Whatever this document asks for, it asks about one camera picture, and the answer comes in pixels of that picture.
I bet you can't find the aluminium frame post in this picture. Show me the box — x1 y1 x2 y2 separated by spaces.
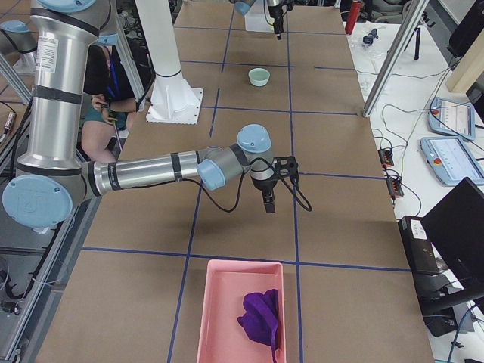
362 0 430 118

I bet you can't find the upper teach pendant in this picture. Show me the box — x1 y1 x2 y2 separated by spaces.
428 97 476 141

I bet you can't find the teach pendant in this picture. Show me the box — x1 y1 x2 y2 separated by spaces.
420 136 483 186
428 97 476 141

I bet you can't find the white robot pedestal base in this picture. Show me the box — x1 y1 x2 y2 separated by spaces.
136 0 203 125

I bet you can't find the mint green bowl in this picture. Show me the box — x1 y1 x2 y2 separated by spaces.
248 67 271 87

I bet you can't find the clear plastic storage box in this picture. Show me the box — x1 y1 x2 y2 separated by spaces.
243 0 288 33

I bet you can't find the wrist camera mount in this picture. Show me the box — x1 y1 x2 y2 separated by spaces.
273 156 299 185

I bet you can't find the crumpled clear plastic wrap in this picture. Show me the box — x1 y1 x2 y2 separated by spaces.
348 34 386 100

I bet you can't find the black computer box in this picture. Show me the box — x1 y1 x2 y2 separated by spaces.
398 216 439 275

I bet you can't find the black monitor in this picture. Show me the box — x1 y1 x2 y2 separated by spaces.
422 177 483 282

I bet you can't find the red cylinder bottle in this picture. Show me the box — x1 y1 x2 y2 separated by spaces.
345 0 361 35

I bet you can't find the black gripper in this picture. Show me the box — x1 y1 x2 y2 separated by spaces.
267 0 284 40
250 168 279 213

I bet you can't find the pink plastic bin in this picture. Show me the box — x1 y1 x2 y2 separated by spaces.
197 259 287 362

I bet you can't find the lower teach pendant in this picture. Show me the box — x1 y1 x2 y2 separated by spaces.
420 136 483 186

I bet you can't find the purple cloth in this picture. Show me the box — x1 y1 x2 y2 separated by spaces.
237 289 281 362

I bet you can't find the seated person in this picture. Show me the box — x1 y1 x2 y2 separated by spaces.
82 45 142 163

